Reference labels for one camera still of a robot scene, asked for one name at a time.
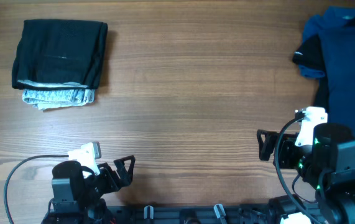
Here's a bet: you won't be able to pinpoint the black shorts garment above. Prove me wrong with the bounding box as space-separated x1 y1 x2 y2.
11 19 108 90

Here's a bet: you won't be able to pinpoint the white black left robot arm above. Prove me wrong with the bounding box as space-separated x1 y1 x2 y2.
42 156 136 224

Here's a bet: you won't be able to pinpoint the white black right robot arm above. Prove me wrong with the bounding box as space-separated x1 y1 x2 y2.
256 123 355 223

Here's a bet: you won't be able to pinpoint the folded light blue jeans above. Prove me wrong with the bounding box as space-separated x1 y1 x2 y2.
22 89 95 110

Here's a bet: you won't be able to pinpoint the dark blue polo shirt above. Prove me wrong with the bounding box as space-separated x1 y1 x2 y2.
292 7 355 135

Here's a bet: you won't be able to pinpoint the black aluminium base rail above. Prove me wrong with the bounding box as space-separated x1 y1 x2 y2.
108 203 282 224

